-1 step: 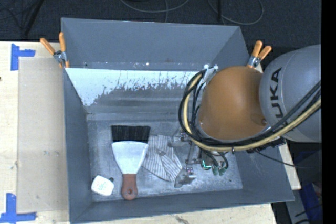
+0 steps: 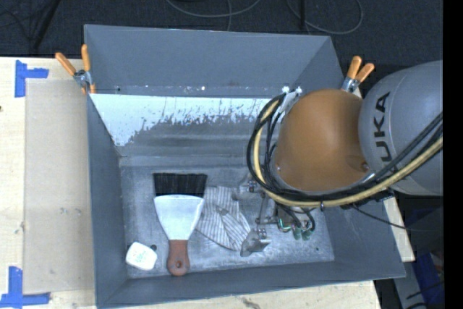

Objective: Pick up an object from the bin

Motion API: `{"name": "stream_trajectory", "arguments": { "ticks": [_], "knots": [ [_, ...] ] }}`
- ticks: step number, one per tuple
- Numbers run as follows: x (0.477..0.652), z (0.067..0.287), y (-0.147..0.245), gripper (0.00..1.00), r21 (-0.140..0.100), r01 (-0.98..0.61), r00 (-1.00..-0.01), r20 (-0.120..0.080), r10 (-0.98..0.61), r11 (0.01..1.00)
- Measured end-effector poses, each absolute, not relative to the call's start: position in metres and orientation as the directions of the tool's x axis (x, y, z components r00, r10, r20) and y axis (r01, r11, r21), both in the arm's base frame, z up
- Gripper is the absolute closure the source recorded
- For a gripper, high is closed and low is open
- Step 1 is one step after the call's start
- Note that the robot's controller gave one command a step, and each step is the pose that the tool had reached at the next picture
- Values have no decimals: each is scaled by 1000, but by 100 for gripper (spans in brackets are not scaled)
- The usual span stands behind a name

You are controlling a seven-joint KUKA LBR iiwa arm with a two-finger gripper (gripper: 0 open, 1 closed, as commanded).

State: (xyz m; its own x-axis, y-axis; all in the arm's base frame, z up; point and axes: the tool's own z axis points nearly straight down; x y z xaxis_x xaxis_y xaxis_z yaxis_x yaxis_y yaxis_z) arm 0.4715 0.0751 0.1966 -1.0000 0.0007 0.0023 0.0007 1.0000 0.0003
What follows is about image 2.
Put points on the striped white cloth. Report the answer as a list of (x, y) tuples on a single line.
[(222, 219)]

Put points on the small white rounded packet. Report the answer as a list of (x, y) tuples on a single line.
[(141, 256)]

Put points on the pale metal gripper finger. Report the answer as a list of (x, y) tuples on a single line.
[(243, 194), (253, 245)]

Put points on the grey metal bin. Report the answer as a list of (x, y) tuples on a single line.
[(224, 61)]

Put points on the pale brown cardboard board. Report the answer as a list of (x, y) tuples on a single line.
[(58, 170)]

